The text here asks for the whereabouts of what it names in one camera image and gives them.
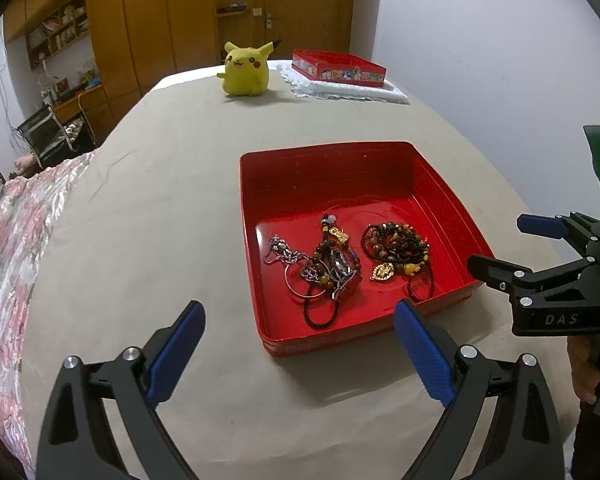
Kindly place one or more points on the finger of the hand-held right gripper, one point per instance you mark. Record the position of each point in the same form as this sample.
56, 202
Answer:
490, 267
540, 225

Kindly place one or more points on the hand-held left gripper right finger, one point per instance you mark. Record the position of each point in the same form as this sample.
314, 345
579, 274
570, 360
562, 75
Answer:
425, 355

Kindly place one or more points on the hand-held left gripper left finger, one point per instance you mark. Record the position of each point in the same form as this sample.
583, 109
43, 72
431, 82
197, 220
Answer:
172, 355

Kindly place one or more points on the gold leaf pendant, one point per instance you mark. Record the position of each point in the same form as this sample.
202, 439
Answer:
382, 272

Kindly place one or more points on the silver bangle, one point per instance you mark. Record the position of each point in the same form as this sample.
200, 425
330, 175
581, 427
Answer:
288, 280

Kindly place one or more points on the person's right forearm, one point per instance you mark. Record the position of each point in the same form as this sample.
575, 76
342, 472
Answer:
587, 440

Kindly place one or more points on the person's right hand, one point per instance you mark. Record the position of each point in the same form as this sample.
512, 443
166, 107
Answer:
582, 370

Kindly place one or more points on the pink floral blanket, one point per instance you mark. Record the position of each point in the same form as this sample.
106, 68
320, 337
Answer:
10, 285

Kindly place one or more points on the white lace cloth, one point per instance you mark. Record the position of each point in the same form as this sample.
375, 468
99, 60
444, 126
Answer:
350, 92

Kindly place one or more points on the red printed tin box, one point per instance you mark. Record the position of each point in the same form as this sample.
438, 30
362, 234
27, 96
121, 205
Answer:
340, 74

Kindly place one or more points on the black chair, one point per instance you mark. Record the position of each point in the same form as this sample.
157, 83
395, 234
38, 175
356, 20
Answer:
45, 135

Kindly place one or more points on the wooden desk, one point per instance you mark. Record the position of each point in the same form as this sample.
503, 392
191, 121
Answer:
87, 102

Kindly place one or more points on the yellow plush toy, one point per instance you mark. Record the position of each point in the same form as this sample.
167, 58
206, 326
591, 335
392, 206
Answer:
245, 72

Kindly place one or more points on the wooden bookshelf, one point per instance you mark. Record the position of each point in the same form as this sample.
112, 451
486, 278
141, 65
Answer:
60, 30

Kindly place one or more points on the wooden wardrobe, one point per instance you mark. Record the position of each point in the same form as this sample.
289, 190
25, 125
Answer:
180, 10

